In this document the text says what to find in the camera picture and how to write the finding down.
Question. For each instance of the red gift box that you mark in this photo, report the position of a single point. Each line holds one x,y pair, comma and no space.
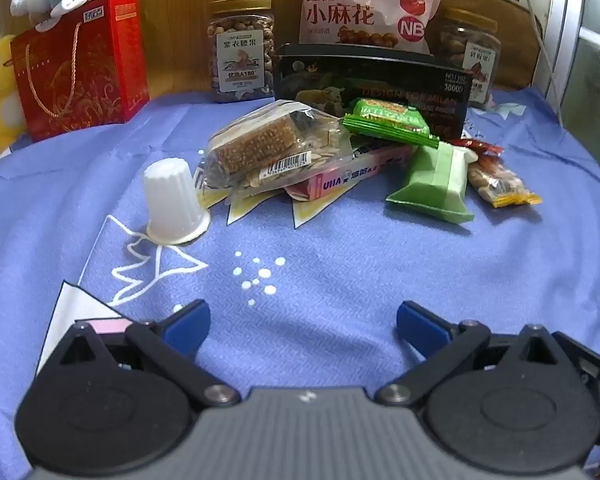
90,75

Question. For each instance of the large pink snack bag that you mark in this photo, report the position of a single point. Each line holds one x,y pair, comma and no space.
360,5

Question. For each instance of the gold lid nut jar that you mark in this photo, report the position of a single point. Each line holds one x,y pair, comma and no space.
240,60

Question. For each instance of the white window frame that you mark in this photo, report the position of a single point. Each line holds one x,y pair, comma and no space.
562,10

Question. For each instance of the bright green snack packet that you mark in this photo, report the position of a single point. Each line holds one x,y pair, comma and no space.
390,117

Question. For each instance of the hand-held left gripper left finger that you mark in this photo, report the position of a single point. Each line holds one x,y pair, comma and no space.
187,327

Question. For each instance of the clear seed snack packet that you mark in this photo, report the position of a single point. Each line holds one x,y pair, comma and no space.
327,155

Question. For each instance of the white plastic cup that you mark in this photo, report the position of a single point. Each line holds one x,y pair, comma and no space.
172,195

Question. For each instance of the pink candy box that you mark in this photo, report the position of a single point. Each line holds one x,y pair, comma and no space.
340,180

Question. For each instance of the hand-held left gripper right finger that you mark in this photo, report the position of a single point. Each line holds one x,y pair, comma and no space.
422,327

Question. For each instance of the dark tin box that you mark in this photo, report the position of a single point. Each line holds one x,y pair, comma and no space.
320,75

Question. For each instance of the pale green snack packet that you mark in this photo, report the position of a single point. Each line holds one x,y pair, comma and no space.
430,185

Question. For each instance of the clear sesame bar packet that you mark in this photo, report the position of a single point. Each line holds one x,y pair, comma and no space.
260,140

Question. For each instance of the yellow edged peanut packet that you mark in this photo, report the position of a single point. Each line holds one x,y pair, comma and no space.
495,180

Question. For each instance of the brown label nut jar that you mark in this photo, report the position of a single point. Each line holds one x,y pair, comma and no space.
472,45

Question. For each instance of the blue printed cloth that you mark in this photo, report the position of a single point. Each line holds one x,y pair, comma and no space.
330,260

